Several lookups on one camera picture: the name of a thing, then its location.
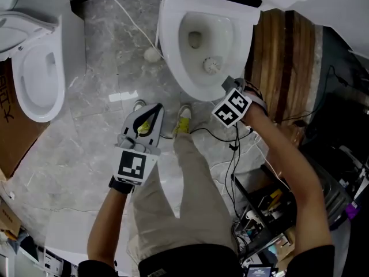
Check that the person's right hand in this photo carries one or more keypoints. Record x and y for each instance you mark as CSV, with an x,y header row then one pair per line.
x,y
256,97

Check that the white toilet brush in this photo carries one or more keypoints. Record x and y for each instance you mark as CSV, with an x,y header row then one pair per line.
x,y
212,65

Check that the beige trousers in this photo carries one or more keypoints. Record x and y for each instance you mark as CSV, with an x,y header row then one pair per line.
x,y
190,198

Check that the black shelf rack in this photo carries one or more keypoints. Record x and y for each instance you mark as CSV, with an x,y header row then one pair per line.
x,y
245,189

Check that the small yellow object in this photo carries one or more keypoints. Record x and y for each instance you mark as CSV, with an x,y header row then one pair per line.
x,y
276,195

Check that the black wristwatch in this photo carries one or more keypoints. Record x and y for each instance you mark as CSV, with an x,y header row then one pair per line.
x,y
121,185

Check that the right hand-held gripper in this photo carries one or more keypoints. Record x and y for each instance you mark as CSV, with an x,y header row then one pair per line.
x,y
230,108

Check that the purple object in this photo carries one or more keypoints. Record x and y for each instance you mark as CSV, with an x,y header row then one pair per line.
x,y
353,211

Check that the person's left forearm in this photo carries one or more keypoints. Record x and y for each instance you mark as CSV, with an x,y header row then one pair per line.
x,y
106,229

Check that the large printed cardboard box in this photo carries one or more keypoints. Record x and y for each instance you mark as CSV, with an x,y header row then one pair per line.
x,y
20,137

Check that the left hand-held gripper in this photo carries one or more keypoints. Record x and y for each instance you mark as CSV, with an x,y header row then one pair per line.
x,y
129,166

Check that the plain white toilet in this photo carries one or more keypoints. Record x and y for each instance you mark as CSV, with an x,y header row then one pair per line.
x,y
72,39

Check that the person's yellow shoe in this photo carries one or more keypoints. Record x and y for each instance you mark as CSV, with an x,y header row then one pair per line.
x,y
139,105
183,123

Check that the small cardboard box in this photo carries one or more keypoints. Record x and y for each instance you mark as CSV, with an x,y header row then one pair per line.
x,y
8,218

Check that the person's right yellow shoe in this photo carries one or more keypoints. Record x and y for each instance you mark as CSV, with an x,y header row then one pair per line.
x,y
183,123

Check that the person's left yellow shoe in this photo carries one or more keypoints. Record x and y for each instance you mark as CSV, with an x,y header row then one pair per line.
x,y
139,105

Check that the person's right forearm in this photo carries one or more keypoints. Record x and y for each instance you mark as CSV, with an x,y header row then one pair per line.
x,y
299,183

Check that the white toilet with black strip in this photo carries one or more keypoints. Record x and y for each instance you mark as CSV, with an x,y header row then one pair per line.
x,y
173,39

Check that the black screen device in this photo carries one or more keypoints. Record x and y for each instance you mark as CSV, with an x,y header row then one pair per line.
x,y
261,271

